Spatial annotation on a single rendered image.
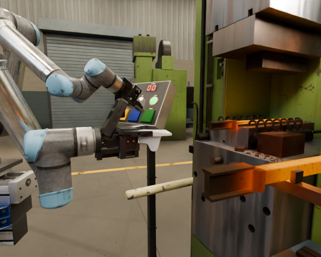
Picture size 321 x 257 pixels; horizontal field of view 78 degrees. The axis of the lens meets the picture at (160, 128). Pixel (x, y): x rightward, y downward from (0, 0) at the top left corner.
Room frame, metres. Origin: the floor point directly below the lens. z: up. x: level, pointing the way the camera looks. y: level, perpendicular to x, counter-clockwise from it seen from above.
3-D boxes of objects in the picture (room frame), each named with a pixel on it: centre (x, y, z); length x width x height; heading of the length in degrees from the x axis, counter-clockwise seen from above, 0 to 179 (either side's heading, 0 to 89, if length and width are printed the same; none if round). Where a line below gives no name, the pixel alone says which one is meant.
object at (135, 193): (1.04, -0.02, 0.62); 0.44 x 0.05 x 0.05; 117
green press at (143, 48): (6.14, -0.14, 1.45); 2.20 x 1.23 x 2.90; 107
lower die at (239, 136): (0.87, -0.45, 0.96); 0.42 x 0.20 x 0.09; 117
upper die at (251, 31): (0.87, -0.45, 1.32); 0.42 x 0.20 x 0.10; 117
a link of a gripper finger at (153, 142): (0.54, 0.02, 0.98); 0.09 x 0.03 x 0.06; 81
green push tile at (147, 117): (1.08, 0.07, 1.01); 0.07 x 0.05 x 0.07; 52
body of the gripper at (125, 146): (0.55, 0.12, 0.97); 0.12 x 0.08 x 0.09; 117
